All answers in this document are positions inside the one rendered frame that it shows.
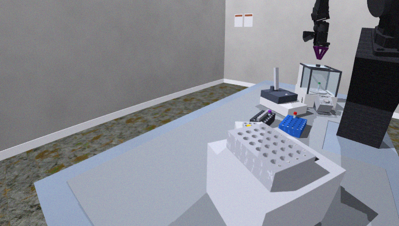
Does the white block with round holes on base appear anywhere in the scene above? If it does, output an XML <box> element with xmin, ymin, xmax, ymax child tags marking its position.
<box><xmin>207</xmin><ymin>123</ymin><xmax>346</xmax><ymax>226</ymax></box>

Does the white block with grey holes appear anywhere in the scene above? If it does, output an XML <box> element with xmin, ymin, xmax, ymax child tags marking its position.
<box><xmin>234</xmin><ymin>121</ymin><xmax>263</xmax><ymax>129</ymax></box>

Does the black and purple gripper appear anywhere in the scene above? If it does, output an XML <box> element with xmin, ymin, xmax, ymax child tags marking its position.
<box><xmin>313</xmin><ymin>32</ymin><xmax>330</xmax><ymax>60</ymax></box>

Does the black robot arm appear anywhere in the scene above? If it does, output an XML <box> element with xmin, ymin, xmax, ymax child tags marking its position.
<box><xmin>303</xmin><ymin>0</ymin><xmax>399</xmax><ymax>57</ymax></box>

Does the blue tube rack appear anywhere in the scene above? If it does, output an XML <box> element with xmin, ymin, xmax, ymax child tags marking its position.
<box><xmin>279</xmin><ymin>115</ymin><xmax>307</xmax><ymax>138</ymax></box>

